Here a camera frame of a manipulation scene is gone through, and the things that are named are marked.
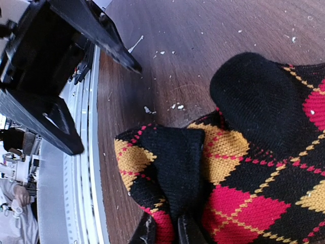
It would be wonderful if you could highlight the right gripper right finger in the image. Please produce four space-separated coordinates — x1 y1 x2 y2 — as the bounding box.
178 215 207 244

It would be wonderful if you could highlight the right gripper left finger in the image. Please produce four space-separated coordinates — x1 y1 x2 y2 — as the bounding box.
128 212 156 244

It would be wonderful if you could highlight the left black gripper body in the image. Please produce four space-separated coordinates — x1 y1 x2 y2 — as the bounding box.
1 1 91 96

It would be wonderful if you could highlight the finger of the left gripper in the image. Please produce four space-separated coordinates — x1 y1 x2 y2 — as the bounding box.
1 88 84 156
49 0 142 74

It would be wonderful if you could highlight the black argyle sock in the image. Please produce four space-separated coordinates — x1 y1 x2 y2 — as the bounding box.
114 52 324 243

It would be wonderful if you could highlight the white paper scrap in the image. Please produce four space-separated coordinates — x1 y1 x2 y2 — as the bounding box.
128 35 144 53

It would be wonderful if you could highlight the aluminium front rail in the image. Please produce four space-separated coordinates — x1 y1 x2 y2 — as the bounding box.
37 47 109 243

